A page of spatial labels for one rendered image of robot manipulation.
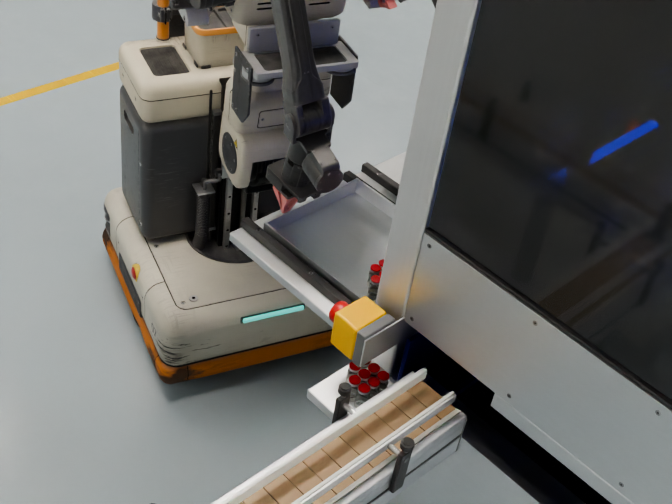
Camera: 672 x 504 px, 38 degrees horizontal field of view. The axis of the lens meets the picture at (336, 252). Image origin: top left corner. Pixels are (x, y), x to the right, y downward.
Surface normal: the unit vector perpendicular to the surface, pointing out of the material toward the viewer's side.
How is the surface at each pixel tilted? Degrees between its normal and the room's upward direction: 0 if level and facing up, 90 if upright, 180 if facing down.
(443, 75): 90
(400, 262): 90
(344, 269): 0
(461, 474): 90
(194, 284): 0
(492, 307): 90
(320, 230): 0
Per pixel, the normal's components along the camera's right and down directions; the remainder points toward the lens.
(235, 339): 0.41, 0.62
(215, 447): 0.12, -0.76
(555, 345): -0.72, 0.37
